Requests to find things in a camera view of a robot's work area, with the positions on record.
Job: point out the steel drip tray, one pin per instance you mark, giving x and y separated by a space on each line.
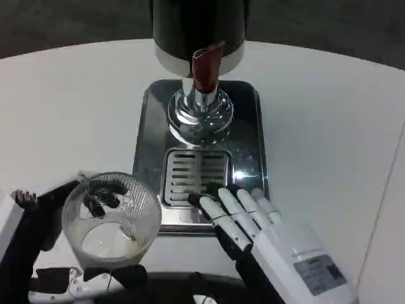
246 133

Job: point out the clear ribbed glass cup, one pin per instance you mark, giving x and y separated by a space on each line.
139 215

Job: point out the red tap lever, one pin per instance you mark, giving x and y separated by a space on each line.
205 68

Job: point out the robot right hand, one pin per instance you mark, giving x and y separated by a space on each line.
284 253

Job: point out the black drink dispenser white base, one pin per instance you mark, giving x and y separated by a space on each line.
177 28

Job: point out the chrome tap spout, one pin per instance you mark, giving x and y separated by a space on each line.
196 118

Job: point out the steel slotted drip grid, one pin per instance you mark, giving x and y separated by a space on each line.
183 177

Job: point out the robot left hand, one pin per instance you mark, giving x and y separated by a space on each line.
38 218

